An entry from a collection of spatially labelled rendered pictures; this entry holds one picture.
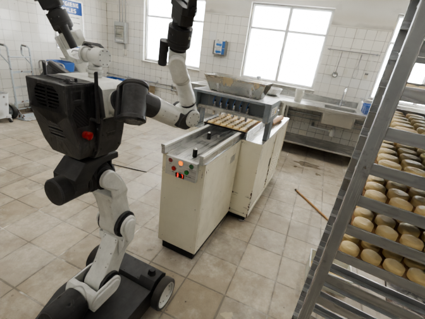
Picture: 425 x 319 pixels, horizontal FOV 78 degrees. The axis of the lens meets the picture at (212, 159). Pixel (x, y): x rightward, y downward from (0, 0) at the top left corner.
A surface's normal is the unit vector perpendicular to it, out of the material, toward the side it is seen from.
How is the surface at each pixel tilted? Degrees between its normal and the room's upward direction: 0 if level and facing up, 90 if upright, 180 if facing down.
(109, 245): 60
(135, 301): 0
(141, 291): 0
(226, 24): 90
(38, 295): 0
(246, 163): 90
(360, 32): 90
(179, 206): 90
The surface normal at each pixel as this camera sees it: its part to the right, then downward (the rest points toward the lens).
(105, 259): -0.30, -0.18
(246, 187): -0.43, 0.31
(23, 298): 0.13, -0.91
